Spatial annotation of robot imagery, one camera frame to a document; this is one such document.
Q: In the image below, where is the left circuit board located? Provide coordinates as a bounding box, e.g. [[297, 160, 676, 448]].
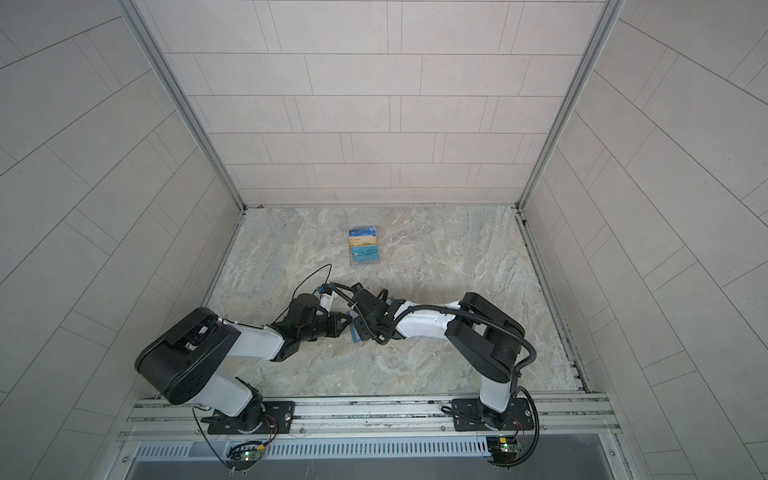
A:
[[226, 441, 266, 471]]

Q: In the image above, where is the aluminium corner post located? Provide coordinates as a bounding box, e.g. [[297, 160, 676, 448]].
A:
[[517, 0, 624, 213], [116, 0, 247, 214]]

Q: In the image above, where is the right aluminium corner post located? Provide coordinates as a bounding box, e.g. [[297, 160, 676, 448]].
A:
[[517, 0, 624, 213]]

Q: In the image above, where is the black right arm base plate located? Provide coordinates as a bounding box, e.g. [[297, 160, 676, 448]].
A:
[[441, 397, 535, 432]]

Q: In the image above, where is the white vent grille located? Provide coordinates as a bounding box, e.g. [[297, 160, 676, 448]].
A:
[[134, 436, 490, 461]]

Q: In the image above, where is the circuit board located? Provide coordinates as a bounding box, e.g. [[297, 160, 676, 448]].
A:
[[486, 436, 522, 467], [226, 441, 266, 471]]

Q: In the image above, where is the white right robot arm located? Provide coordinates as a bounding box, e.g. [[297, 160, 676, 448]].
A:
[[347, 283, 536, 413]]

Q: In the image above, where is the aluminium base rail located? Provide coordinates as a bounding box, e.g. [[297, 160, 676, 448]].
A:
[[118, 392, 621, 441]]

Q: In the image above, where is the left aluminium corner post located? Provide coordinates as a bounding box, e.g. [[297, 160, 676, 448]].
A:
[[116, 0, 247, 214]]

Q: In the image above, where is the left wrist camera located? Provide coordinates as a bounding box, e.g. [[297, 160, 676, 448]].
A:
[[316, 286, 336, 314]]

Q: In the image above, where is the teal VIP card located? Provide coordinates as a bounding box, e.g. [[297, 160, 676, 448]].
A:
[[351, 246, 379, 264]]

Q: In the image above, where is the blue-grey card holder wallet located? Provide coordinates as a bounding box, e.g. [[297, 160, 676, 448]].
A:
[[349, 325, 362, 343]]

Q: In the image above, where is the dark blue VIP card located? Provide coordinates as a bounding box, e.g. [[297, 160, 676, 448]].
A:
[[349, 226, 377, 237]]

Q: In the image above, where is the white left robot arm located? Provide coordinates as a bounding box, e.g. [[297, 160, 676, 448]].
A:
[[134, 294, 352, 405]]

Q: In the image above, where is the right circuit board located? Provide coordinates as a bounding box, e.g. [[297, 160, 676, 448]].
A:
[[486, 436, 522, 467]]

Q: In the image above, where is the gold VIP card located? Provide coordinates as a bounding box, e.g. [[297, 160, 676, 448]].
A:
[[350, 239, 377, 248]]

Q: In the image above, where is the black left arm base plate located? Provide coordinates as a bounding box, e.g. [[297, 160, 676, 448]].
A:
[[200, 401, 296, 435]]

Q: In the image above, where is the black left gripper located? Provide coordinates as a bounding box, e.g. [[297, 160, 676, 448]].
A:
[[297, 311, 352, 343]]

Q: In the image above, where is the thin black camera cable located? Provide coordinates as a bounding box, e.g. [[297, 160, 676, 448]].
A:
[[272, 263, 334, 325]]

